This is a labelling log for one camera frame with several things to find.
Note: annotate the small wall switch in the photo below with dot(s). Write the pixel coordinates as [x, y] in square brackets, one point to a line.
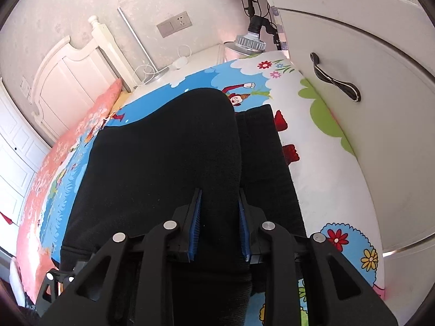
[24, 88]

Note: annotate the white cloth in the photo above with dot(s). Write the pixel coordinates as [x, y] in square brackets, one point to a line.
[16, 278]

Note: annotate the white cabinet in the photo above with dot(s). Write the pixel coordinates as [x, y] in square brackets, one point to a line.
[390, 125]

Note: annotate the white charger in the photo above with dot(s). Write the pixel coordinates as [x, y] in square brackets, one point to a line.
[180, 63]

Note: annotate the pink floral bedsheet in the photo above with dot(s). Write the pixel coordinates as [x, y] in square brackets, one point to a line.
[30, 217]

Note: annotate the red paper decoration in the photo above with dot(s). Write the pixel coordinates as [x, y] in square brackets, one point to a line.
[6, 218]

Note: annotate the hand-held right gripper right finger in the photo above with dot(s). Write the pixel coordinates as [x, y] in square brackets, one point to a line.
[244, 234]

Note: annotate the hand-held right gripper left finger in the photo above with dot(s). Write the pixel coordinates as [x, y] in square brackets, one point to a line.
[194, 231]

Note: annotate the printed cartoon blanket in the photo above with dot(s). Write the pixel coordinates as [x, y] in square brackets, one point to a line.
[316, 176]

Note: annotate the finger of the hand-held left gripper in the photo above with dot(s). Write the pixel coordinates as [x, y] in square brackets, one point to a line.
[51, 285]

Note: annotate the white nightstand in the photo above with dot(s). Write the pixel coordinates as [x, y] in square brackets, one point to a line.
[204, 57]

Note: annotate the desk lamp with metal rod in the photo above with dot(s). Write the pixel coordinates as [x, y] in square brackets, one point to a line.
[136, 37]

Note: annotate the white panelled wardrobe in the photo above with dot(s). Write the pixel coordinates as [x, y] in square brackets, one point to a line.
[13, 163]

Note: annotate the black pants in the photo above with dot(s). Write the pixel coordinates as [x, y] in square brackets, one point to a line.
[153, 163]

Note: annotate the white headboard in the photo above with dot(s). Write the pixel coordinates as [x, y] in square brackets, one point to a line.
[68, 74]

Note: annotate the grey wall socket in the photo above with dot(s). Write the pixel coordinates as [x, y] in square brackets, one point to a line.
[175, 24]

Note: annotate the metal lamp bulb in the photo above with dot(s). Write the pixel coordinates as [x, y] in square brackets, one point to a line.
[249, 42]

